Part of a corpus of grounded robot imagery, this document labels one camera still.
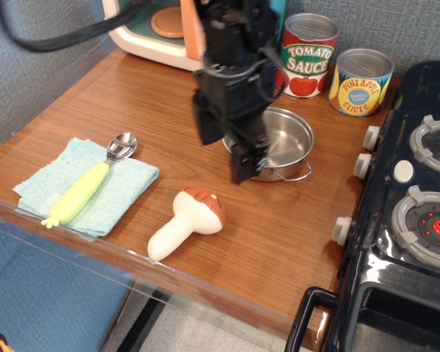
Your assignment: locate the black braided cable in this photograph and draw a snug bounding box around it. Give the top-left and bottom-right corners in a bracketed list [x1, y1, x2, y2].
[0, 0, 151, 52]

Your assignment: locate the plush toy mushroom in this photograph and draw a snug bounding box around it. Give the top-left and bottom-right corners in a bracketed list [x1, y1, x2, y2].
[147, 187, 226, 261]

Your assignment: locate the pineapple slices can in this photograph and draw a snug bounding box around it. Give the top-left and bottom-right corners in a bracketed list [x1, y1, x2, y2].
[329, 48, 395, 117]

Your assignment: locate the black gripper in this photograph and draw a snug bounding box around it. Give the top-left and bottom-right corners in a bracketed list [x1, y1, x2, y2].
[192, 58, 277, 185]

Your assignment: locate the spoon with yellow-green handle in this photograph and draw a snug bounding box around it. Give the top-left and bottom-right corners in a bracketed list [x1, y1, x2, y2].
[41, 132, 138, 229]

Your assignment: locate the light teal folded cloth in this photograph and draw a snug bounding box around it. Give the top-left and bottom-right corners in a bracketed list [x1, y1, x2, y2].
[13, 138, 159, 238]

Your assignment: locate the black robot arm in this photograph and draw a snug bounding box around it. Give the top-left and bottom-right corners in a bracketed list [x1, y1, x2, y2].
[192, 1, 280, 184]

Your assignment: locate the tomato sauce can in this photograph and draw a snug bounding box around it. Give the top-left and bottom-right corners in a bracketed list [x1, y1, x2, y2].
[276, 12, 340, 98]

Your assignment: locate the teal toy microwave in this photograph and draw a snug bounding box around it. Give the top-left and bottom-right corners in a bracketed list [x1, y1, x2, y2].
[102, 0, 287, 73]

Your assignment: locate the clear acrylic table guard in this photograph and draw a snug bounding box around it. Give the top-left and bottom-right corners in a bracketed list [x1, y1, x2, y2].
[0, 202, 285, 351]

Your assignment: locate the black toy stove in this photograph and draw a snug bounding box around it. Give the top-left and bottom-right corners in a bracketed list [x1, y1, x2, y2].
[286, 61, 440, 351]

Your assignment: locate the small stainless steel pot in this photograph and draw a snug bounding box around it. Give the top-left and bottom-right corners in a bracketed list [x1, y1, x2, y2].
[222, 107, 315, 182]

